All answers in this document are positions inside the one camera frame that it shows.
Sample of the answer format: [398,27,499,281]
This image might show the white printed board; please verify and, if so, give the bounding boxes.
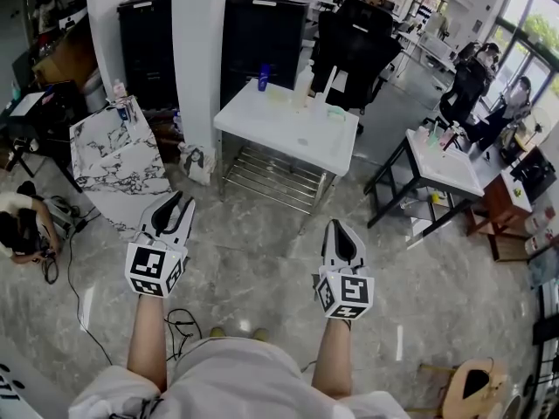
[0,342,71,419]

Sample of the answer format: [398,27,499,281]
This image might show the portrait print bag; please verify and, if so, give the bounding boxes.
[177,141,217,187]

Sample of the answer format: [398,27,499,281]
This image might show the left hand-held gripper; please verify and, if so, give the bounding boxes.
[125,191,197,299]

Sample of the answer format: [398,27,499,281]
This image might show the black mesh office chair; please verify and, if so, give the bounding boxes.
[310,0,403,117]

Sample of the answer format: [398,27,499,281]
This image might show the cardboard box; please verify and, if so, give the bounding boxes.
[31,17,98,87]

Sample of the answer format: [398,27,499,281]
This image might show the wooden stool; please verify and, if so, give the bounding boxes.
[405,356,510,419]

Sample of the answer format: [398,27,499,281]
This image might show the large white washbasin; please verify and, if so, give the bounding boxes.
[212,79,360,178]

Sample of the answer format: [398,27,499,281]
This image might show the black chest strap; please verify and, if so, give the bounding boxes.
[108,397,165,419]

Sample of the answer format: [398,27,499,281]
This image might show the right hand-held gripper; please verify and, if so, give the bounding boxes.
[312,219,376,321]

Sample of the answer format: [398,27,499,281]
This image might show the large glass window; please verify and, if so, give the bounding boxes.
[484,0,559,117]

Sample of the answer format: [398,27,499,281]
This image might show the person's left forearm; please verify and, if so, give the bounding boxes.
[127,297,169,395]

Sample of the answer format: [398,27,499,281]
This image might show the person's right forearm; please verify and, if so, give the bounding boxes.
[310,319,354,400]

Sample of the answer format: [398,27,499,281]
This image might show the clear pump bottle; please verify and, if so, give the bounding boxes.
[293,58,316,112]

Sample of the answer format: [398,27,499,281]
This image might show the black metal frame stand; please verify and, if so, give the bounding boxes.
[363,135,484,239]

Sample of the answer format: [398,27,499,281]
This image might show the yellow-green sponge tray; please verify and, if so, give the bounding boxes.
[266,86,293,106]

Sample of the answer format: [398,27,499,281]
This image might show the pink pump bottle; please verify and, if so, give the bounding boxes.
[441,122,464,152]

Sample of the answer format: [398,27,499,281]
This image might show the marble pattern washbasin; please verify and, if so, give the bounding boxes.
[69,96,172,240]

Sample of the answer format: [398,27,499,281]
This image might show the black cabinet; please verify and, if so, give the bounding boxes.
[116,0,179,113]

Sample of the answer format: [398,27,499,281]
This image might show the white trash bin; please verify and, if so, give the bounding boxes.
[82,66,109,113]

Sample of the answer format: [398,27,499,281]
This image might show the black side table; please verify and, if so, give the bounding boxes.
[0,80,86,194]

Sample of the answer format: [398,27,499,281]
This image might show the steel washbasin stand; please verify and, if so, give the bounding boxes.
[220,131,340,217]

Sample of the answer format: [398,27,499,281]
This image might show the black equipment box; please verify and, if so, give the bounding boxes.
[509,146,558,203]

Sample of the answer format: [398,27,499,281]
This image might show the black swivel office chair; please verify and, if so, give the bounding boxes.
[438,57,490,126]

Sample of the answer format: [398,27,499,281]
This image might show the person's white shirt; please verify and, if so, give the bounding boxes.
[67,336,411,419]

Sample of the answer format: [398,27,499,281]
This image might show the brown wooden cabinet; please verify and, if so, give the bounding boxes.
[466,163,536,264]

